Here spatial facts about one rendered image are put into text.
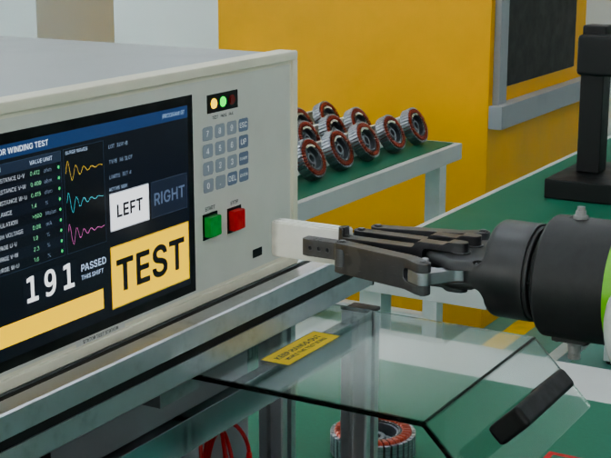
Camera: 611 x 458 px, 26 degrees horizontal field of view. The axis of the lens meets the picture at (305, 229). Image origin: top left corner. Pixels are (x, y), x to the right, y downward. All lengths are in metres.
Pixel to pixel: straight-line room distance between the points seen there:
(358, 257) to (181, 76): 0.21
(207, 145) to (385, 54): 3.59
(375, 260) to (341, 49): 3.79
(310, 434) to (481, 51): 2.87
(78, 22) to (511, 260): 4.20
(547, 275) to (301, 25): 3.94
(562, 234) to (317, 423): 0.95
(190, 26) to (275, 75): 6.18
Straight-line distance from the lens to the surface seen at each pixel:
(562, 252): 0.97
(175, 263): 1.11
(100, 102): 1.01
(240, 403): 1.16
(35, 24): 4.93
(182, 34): 7.42
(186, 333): 1.08
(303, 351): 1.18
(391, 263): 1.01
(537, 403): 1.10
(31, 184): 0.96
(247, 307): 1.16
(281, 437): 1.43
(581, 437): 1.86
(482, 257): 1.01
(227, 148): 1.15
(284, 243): 1.10
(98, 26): 5.20
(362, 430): 1.38
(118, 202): 1.03
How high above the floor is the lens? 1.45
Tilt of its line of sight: 14 degrees down
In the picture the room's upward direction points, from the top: straight up
